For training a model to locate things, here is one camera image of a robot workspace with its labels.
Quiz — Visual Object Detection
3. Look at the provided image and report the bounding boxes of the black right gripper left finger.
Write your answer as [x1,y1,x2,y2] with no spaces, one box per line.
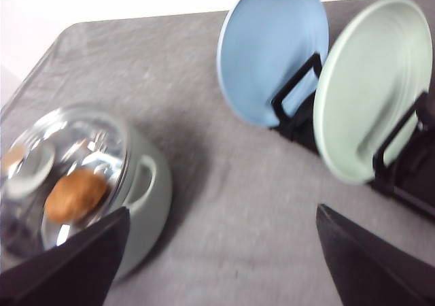
[0,206,131,306]

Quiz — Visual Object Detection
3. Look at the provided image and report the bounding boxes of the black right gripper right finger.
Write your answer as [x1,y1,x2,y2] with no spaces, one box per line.
[316,204,435,306]

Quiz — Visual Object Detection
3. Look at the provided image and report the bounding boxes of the brown potato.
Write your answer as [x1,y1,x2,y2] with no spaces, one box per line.
[44,169,108,222]

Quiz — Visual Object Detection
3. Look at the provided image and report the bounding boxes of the glass lid with green knob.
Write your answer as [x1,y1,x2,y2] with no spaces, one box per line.
[0,103,131,269]

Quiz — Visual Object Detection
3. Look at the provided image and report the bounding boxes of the green plate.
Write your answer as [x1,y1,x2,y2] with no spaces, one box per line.
[313,0,433,184]

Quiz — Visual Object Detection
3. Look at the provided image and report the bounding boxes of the black plate rack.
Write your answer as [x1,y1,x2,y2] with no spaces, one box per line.
[271,52,435,220]

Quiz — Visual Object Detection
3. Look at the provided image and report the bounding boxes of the green electric steamer pot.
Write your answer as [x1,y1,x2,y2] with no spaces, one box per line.
[114,110,173,278]

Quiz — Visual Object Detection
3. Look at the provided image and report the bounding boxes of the blue plate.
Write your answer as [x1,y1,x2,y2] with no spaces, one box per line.
[217,0,330,127]

